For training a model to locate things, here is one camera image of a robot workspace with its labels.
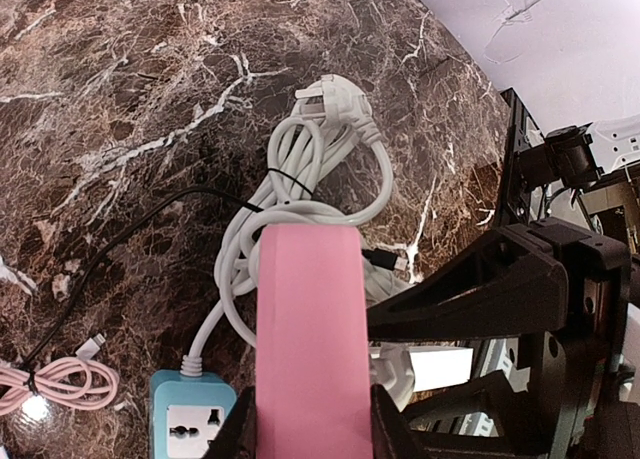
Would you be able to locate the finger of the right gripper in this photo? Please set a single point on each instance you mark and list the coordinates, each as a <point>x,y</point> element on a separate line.
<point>513,414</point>
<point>507,283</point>

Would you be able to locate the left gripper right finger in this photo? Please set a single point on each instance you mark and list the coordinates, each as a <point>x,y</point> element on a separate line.
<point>391,435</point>

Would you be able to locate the pink triangular power strip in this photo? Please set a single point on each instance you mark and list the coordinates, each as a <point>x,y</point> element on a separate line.
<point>312,363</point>

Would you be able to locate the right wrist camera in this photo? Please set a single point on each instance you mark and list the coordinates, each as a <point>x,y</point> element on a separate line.
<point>564,155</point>

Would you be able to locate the white power strip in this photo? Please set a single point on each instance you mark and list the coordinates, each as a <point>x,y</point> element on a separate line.
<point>437,367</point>

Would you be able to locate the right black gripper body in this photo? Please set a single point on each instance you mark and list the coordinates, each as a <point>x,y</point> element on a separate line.
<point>571,406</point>

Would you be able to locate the teal power strip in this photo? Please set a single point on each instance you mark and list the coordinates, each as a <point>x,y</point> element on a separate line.
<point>186,413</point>

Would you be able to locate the black front rail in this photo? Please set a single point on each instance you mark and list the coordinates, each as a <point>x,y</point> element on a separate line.
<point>513,204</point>

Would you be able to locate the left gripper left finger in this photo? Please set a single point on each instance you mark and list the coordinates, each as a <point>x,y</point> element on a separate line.
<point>237,437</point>

